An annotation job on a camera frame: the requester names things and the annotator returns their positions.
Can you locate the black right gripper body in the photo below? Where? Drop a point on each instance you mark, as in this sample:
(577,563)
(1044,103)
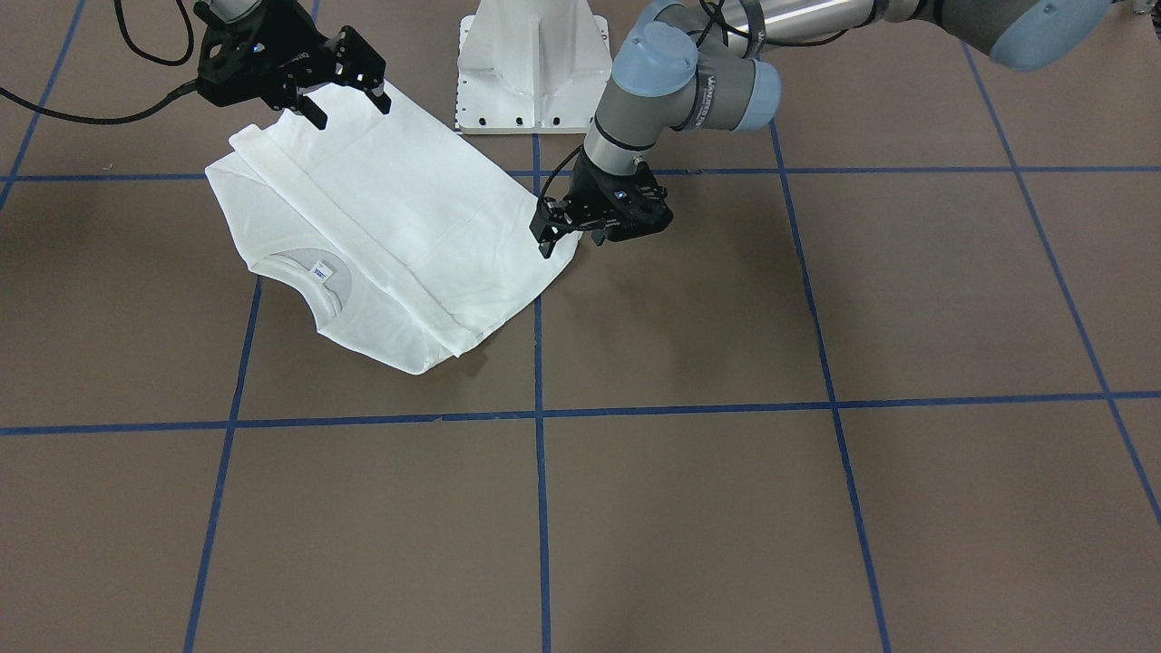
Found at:
(288,56)

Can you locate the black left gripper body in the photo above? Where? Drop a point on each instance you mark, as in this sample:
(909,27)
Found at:
(585,192)

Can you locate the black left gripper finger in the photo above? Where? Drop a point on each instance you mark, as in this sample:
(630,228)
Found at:
(551,223)

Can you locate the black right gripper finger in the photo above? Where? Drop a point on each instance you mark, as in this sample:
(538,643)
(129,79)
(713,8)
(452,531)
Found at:
(293,99)
(356,64)

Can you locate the white long-sleeve printed shirt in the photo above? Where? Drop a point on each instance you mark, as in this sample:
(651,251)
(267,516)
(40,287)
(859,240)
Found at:
(408,244)

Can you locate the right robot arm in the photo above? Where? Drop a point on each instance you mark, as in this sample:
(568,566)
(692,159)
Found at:
(273,51)

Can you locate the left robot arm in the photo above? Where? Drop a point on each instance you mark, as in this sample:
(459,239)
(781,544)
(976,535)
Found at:
(698,67)

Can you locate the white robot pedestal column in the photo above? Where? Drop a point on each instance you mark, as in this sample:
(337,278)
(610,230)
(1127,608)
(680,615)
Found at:
(531,68)

